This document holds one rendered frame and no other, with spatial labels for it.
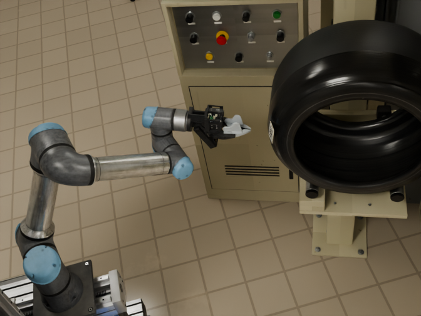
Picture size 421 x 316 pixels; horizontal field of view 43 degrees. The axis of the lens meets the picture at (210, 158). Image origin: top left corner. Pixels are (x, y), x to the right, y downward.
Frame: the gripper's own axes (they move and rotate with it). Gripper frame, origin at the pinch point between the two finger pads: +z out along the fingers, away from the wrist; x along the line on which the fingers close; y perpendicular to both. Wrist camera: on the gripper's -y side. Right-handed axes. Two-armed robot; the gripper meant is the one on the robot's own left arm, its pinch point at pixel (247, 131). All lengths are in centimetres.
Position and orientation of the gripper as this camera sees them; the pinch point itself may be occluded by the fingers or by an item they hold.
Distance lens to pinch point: 181.5
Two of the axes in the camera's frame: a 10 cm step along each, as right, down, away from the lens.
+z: 9.9, 1.1, -1.2
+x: 1.6, -7.5, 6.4
